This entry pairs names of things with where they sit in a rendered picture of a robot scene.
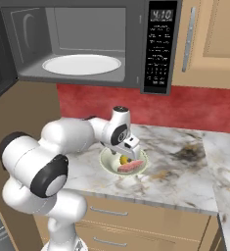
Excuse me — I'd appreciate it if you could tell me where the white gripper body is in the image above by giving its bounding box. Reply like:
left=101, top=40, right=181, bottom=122
left=110, top=142, right=143, bottom=162

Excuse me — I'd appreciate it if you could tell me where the pale green bowl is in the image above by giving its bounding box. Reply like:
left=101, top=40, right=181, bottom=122
left=99, top=146, right=151, bottom=176

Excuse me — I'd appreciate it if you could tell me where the white microwave turntable plate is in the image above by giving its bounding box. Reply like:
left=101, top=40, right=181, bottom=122
left=41, top=54, right=122, bottom=76

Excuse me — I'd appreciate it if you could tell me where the grey microwave oven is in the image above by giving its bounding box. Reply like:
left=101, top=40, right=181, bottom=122
left=0, top=0, right=183, bottom=96

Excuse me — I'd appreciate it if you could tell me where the tan upper cupboard door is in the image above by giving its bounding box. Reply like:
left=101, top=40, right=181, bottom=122
left=170, top=0, right=230, bottom=90

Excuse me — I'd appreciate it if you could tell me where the tan drawer front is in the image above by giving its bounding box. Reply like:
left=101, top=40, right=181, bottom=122
left=81, top=195, right=216, bottom=243
left=74, top=221, right=203, bottom=251

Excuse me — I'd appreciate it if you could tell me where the silver drawer handle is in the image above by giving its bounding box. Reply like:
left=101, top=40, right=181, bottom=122
left=89, top=206, right=129, bottom=218
left=93, top=236, right=128, bottom=248

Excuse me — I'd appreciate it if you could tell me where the silver cupboard handle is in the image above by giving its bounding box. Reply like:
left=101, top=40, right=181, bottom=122
left=181, top=6, right=197, bottom=74

